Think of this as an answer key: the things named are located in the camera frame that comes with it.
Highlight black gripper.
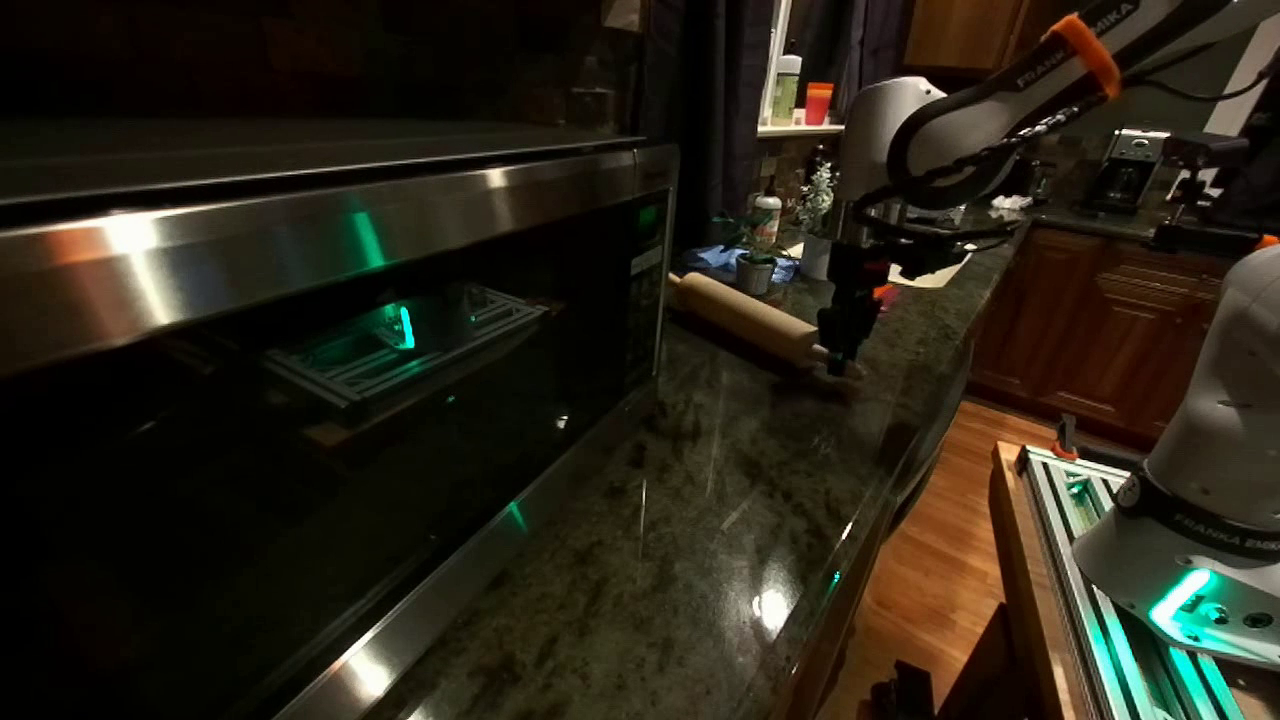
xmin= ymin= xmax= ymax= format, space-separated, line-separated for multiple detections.
xmin=818 ymin=214 xmax=902 ymax=377

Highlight wooden rolling pin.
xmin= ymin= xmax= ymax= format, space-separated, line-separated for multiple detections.
xmin=666 ymin=267 xmax=863 ymax=384

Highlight large plant in white pot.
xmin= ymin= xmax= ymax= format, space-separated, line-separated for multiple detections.
xmin=798 ymin=152 xmax=844 ymax=282

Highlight small green potted plant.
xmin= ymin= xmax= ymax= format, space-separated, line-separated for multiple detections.
xmin=732 ymin=190 xmax=793 ymax=299

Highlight white sink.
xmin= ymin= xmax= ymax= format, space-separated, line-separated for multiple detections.
xmin=879 ymin=244 xmax=987 ymax=290

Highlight blue bowl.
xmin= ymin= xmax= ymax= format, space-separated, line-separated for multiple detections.
xmin=687 ymin=238 xmax=760 ymax=289

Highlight white window sill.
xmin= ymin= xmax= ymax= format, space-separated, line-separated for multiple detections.
xmin=752 ymin=120 xmax=849 ymax=142

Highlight wooden base cabinets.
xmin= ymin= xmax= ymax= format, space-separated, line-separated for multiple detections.
xmin=970 ymin=221 xmax=1238 ymax=450

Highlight red container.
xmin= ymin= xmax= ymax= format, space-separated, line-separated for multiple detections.
xmin=800 ymin=75 xmax=841 ymax=127

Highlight dark curtain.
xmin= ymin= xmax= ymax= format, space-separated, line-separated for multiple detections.
xmin=705 ymin=0 xmax=779 ymax=222

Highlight green label soap bottle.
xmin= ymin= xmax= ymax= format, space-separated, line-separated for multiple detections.
xmin=767 ymin=52 xmax=808 ymax=132

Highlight black coffee maker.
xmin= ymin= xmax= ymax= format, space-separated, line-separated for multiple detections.
xmin=1091 ymin=125 xmax=1178 ymax=214

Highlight black steel microwave oven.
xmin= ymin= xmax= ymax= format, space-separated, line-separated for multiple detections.
xmin=0 ymin=114 xmax=686 ymax=720

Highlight aluminium mounting frame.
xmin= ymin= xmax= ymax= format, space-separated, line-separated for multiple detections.
xmin=993 ymin=435 xmax=1280 ymax=720

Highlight wooden wall cabinet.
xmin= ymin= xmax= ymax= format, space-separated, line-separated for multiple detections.
xmin=904 ymin=0 xmax=1037 ymax=75

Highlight orange cable clamp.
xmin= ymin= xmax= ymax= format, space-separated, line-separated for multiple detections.
xmin=1039 ymin=12 xmax=1128 ymax=102

